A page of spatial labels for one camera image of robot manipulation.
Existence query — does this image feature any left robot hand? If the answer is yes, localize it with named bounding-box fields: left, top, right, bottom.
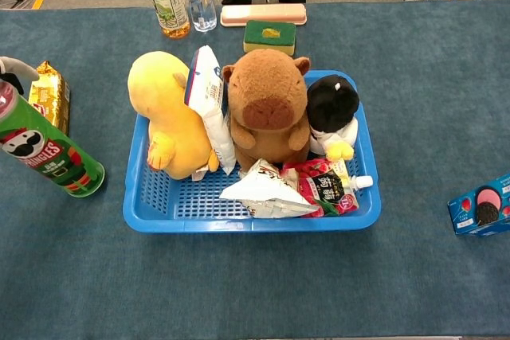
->
left=0, top=56, right=41, bottom=96

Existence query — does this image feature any gold foil snack package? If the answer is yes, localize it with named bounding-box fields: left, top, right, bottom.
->
left=28, top=60, right=72, bottom=137

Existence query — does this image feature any green Pringles can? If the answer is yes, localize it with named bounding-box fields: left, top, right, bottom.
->
left=0, top=79, right=106, bottom=198

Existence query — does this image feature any blue Oreo cookie box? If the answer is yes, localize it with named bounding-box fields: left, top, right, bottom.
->
left=446, top=174, right=510, bottom=237

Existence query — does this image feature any blue plastic basket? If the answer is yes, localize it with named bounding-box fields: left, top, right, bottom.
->
left=122, top=68, right=383, bottom=235

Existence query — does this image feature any yellow duck plush toy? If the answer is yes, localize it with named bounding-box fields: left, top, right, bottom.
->
left=127, top=51, right=220, bottom=181

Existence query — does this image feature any white blue snack bag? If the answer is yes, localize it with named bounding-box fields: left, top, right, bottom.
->
left=186, top=45, right=237, bottom=181

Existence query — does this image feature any green yellow sponge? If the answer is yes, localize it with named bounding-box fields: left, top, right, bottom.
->
left=242, top=19, right=297, bottom=57

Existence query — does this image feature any brown capybara plush toy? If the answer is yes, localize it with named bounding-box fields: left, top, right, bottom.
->
left=222, top=48, right=312, bottom=166

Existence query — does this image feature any pink beige plastic case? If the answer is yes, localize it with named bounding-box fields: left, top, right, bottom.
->
left=219, top=3, right=308, bottom=29

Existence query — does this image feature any white triangular snack packet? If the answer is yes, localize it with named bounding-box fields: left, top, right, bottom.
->
left=218, top=158, right=320, bottom=220

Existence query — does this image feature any black white penguin plush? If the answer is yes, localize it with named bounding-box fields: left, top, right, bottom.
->
left=306, top=74, right=361, bottom=160

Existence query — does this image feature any blue felt table cover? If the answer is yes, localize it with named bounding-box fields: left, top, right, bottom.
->
left=0, top=0, right=510, bottom=339

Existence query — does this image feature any red grape jelly pouch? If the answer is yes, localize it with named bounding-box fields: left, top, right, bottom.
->
left=280, top=158, right=375, bottom=218

